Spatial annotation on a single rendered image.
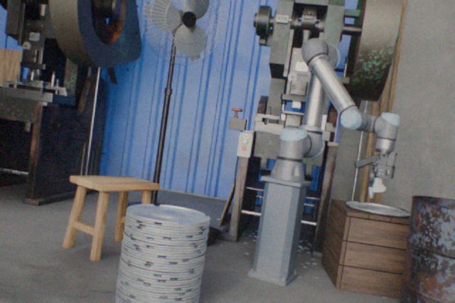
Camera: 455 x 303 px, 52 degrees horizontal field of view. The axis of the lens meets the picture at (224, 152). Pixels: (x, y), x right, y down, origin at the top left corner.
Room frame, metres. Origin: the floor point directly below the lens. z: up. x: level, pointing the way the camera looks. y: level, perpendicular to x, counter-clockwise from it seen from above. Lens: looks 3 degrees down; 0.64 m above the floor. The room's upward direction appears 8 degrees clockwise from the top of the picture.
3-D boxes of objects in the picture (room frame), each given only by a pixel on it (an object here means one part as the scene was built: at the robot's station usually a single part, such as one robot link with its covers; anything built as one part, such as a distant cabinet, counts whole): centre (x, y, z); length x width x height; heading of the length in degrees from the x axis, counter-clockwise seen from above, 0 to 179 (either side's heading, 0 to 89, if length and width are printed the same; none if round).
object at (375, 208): (2.20, -0.75, 0.36); 0.29 x 0.29 x 0.01
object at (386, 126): (1.97, -0.66, 0.74); 0.09 x 0.08 x 0.11; 50
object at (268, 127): (2.91, -0.40, 0.68); 0.45 x 0.30 x 0.06; 80
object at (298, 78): (2.87, -0.39, 1.04); 0.17 x 0.15 x 0.30; 170
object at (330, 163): (3.00, -0.69, 0.45); 0.92 x 0.12 x 0.90; 170
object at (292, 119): (2.74, -0.37, 0.72); 0.25 x 0.14 x 0.14; 170
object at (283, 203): (2.10, -0.30, 0.23); 0.19 x 0.19 x 0.45; 65
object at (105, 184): (2.16, 0.48, 0.16); 0.34 x 0.24 x 0.34; 143
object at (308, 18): (2.91, -0.40, 1.27); 0.21 x 0.12 x 0.34; 170
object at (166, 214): (1.61, 0.16, 0.32); 0.29 x 0.29 x 0.01
